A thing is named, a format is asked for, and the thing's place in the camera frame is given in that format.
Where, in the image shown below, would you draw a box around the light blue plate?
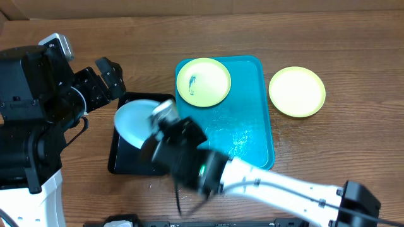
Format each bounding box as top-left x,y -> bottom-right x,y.
114,99 -> 160,149

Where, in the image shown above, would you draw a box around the yellow-rimmed plate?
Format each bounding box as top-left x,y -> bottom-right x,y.
268,66 -> 326,118
176,58 -> 232,108

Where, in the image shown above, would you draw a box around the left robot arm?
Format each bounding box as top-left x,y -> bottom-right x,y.
1,45 -> 126,226

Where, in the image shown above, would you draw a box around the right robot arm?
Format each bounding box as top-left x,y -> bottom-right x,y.
141,116 -> 381,226

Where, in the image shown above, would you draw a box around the teal plastic tray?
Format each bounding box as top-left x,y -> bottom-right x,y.
175,55 -> 275,170

